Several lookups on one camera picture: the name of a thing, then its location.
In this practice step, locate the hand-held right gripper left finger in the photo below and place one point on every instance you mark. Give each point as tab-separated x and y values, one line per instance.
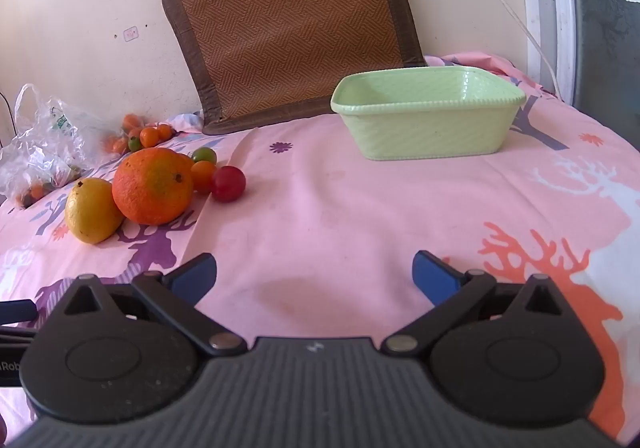
192	275

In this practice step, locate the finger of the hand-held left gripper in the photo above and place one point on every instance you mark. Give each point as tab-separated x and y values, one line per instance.
17	311

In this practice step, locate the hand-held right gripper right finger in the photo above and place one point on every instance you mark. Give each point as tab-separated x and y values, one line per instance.
435	275

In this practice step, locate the large orange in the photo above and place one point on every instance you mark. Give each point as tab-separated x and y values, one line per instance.
152	188

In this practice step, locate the small red tomato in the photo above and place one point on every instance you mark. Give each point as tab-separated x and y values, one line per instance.
228	184

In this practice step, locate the small orange mandarin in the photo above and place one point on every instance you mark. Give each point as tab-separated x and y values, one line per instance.
202	177

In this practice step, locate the yellow lemon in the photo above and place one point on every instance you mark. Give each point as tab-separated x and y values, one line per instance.
92	213

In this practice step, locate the light green plastic basin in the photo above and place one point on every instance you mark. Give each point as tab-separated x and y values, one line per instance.
430	133

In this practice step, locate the pile of bagged small fruits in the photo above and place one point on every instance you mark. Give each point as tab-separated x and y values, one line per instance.
35	190

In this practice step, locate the small green fruit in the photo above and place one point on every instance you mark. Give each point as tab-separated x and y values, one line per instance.
205	154

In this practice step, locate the pink printed bedsheet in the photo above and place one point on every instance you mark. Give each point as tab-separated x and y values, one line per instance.
325	208

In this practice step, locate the tiny green fruit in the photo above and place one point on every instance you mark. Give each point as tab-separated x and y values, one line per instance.
134	143

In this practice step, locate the small orange fruit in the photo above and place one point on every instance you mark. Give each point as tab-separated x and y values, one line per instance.
149	137
120	145
165	131
132	121

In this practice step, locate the clear plastic bag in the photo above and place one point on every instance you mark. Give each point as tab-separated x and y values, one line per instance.
45	143

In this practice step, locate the brown woven seat mat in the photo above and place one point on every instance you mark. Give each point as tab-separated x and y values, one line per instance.
295	23

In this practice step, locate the white wall socket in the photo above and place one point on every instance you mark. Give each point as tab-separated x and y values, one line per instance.
131	33

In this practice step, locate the white window frame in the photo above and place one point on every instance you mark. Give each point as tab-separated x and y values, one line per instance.
560	3

